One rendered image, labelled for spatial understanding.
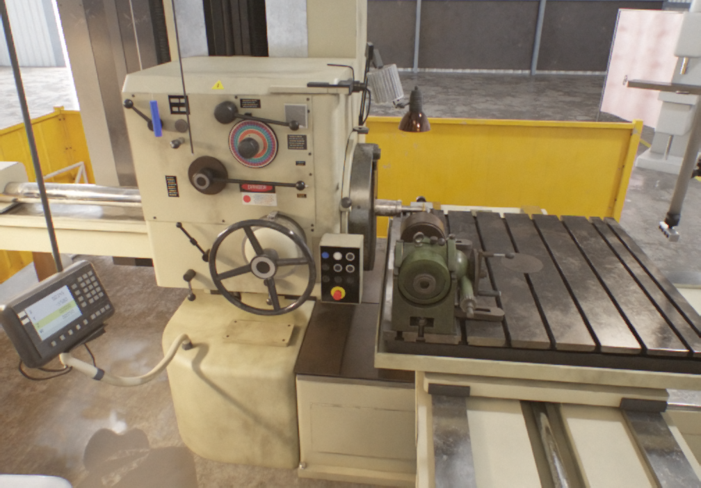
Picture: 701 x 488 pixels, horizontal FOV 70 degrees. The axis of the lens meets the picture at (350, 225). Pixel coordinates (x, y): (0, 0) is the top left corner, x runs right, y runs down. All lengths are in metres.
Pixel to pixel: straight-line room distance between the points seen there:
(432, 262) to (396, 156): 2.54
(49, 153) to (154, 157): 3.10
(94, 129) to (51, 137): 2.20
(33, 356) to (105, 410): 1.50
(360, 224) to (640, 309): 1.18
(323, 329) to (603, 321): 1.27
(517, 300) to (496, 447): 0.59
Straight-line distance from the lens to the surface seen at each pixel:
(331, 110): 1.75
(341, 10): 2.37
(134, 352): 3.72
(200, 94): 1.86
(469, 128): 4.25
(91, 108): 2.87
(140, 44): 2.67
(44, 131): 5.01
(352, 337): 2.56
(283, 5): 2.41
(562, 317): 2.19
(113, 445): 3.15
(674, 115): 7.70
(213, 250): 1.77
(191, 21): 2.54
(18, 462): 3.28
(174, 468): 2.93
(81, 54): 2.83
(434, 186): 4.38
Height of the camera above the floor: 2.16
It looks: 25 degrees down
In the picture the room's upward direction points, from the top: straight up
